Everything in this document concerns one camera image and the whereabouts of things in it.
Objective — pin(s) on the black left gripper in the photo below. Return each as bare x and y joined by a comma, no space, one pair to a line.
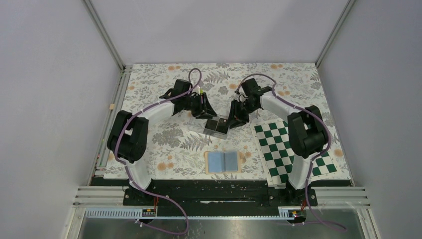
204,108

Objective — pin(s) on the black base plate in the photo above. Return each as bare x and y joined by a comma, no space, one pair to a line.
209,198

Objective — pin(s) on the floral table mat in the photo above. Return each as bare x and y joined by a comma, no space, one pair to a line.
175,152

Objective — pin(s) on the aluminium frame rail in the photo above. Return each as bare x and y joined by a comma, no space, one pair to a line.
102,153

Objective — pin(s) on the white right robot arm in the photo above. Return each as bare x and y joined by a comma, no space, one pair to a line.
289,147

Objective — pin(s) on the clear plastic card box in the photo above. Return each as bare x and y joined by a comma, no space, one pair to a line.
198,125

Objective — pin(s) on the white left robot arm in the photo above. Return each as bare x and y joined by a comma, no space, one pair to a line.
128,136

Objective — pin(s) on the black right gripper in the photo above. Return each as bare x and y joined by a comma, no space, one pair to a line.
235,114

